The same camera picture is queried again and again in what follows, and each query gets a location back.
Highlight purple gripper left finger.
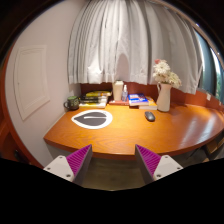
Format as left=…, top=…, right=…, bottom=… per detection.
left=44, top=145, right=93, bottom=186

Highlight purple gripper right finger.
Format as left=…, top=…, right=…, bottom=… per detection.
left=135, top=145, right=182, bottom=184

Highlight white and black mouse pad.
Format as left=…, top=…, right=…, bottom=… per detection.
left=71, top=109, right=113, bottom=130

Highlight wooden desk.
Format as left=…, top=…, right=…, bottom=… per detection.
left=43, top=82, right=224, bottom=162

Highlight white book under blue book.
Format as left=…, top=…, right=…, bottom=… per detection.
left=139, top=97, right=157, bottom=110

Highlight white ceramic pitcher vase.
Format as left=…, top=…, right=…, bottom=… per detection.
left=157, top=83, right=172, bottom=112

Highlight dark green mug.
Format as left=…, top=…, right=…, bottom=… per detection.
left=64, top=96, right=79, bottom=110

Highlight white bottom book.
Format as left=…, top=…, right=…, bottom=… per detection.
left=79, top=101, right=106, bottom=108

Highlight black book in stack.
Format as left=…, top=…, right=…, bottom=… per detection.
left=79, top=96, right=108, bottom=103

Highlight red flat book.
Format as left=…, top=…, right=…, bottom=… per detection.
left=109, top=100, right=129, bottom=106

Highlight clear spray bottle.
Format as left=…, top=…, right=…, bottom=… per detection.
left=121, top=85, right=128, bottom=102

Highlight yellow topped book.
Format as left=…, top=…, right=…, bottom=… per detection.
left=86, top=91, right=112, bottom=97

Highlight beige cylindrical container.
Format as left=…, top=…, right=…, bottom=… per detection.
left=112, top=80, right=124, bottom=101

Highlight white and pink flowers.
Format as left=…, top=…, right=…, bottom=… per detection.
left=153, top=59, right=182, bottom=88

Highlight white curtain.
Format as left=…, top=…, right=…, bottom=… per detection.
left=68, top=0, right=202, bottom=94

